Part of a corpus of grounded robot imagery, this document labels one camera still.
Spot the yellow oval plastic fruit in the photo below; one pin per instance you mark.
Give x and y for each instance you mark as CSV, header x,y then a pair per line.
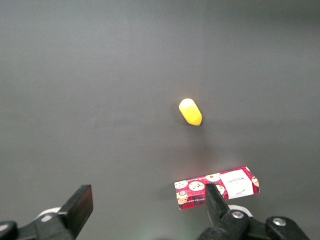
x,y
190,112

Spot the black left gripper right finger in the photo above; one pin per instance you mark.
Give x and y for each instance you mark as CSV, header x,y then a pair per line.
x,y
216,212

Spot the red tartan cookie box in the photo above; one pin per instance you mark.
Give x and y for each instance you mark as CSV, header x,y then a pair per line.
x,y
195,186

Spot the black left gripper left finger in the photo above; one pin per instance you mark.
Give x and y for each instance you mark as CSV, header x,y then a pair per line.
x,y
76,208

